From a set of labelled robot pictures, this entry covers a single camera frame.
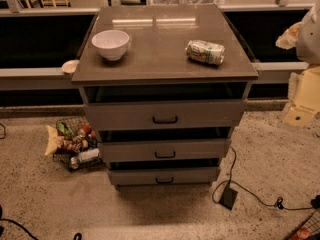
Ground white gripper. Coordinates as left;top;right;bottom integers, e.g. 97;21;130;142
275;22;320;127

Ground grey bottom drawer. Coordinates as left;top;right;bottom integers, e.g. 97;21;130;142
108;167;220;186

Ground grey drawer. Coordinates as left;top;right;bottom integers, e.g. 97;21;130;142
108;167;220;186
98;138;231;162
84;100;246;131

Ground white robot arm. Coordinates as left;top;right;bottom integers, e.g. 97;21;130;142
276;2;320;127

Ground grey top drawer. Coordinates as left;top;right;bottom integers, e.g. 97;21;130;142
84;100;246;131

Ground grey drawer cabinet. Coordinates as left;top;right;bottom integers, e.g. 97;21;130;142
72;5;258;171

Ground grey middle drawer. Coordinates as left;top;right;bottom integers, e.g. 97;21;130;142
98;138;231;162

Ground crushed green white can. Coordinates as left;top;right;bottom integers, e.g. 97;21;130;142
185;40;225;65

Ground black power adapter box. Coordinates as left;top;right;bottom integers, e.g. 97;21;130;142
219;186;238;210

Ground white ceramic bowl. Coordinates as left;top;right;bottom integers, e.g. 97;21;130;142
91;30;130;61

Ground red can in basket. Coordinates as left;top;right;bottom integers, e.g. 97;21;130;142
289;228;311;240

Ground small white round dish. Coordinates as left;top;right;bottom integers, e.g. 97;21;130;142
62;60;79;74

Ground clear plastic bottle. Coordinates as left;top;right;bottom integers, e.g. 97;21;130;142
70;148;99;169

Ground green snack packet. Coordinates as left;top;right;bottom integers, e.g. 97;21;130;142
56;122;73;136

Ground yellow chip bag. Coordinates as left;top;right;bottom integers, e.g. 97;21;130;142
45;125;64;156

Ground black floor cable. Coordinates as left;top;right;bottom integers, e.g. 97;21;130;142
211;146;320;212

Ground wire basket bottom right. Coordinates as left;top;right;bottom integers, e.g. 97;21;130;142
285;211;320;240

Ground black wire basket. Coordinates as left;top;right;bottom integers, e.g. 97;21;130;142
53;116;104;171

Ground black cable bottom left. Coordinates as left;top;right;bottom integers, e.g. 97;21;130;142
0;205;83;240

